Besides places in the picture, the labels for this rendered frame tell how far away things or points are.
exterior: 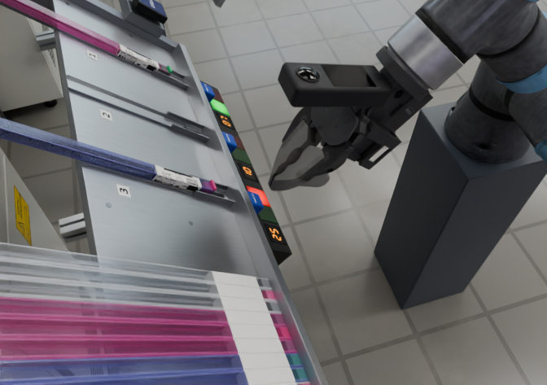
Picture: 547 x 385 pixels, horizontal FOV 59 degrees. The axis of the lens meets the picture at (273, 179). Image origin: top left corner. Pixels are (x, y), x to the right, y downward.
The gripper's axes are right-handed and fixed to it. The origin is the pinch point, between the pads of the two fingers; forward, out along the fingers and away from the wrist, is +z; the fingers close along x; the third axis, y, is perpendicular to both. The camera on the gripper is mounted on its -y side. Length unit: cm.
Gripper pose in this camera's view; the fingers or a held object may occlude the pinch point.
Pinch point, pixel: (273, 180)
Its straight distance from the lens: 60.0
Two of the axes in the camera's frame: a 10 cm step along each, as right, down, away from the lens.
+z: -6.6, 6.3, 4.1
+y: 6.7, 2.3, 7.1
